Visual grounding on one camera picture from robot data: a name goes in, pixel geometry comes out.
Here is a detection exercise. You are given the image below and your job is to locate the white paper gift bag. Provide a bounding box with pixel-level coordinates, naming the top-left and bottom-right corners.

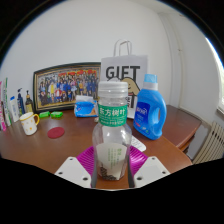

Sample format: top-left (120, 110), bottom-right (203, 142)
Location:
top-left (100, 39), bottom-right (150, 120)

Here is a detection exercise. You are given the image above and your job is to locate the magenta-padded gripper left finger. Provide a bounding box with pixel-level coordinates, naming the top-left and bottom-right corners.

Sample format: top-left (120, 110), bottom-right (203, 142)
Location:
top-left (54, 145), bottom-right (98, 189)

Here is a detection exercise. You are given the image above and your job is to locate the dark blue pump bottle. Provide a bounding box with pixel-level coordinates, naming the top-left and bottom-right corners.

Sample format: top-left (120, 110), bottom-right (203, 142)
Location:
top-left (16, 87), bottom-right (26, 116)

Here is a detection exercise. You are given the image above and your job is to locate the small green packet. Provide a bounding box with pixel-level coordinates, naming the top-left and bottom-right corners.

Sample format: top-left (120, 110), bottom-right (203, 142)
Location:
top-left (50, 111), bottom-right (64, 119)
top-left (38, 110), bottom-right (51, 119)

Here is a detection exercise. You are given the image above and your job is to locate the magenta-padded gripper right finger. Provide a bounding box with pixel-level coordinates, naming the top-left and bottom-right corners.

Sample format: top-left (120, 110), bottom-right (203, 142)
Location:
top-left (127, 145), bottom-right (171, 189)

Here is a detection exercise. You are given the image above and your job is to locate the framed group photograph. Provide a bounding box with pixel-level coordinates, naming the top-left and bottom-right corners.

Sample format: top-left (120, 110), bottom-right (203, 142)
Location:
top-left (32, 62), bottom-right (102, 113)

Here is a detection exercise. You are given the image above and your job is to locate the white mug with yellow rim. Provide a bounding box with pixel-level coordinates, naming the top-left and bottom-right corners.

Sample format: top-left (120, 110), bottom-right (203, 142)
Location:
top-left (19, 111), bottom-right (41, 136)

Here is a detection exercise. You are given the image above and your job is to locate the white remote control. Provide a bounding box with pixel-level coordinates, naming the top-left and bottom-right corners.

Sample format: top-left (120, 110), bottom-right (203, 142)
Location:
top-left (130, 134), bottom-right (147, 153)

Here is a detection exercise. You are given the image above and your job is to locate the amber pump bottle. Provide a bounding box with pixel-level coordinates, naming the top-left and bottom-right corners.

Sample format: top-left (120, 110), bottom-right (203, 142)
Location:
top-left (24, 89), bottom-right (35, 114)

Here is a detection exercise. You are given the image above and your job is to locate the flat round red coaster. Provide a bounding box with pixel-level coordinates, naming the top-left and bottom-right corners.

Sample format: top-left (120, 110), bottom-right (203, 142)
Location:
top-left (46, 126), bottom-right (66, 139)

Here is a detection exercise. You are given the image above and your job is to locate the white radiator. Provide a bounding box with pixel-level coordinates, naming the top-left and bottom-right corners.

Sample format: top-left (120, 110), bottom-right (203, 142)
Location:
top-left (192, 120), bottom-right (224, 165)

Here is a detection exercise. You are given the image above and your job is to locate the white bottle with blue cap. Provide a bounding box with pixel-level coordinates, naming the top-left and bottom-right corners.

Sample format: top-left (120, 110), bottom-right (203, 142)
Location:
top-left (9, 95), bottom-right (20, 123)

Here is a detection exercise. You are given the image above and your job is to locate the blue tissue pack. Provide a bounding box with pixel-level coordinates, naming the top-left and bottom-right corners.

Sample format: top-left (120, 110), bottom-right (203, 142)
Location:
top-left (73, 95), bottom-right (100, 118)

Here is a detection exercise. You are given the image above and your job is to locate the clear green-labelled drink bottle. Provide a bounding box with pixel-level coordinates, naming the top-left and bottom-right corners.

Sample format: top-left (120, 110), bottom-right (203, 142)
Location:
top-left (91, 80), bottom-right (133, 182)

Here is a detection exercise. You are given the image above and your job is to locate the blue detergent bottle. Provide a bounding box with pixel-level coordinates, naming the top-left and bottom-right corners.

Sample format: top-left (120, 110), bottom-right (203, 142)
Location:
top-left (133, 73), bottom-right (168, 141)

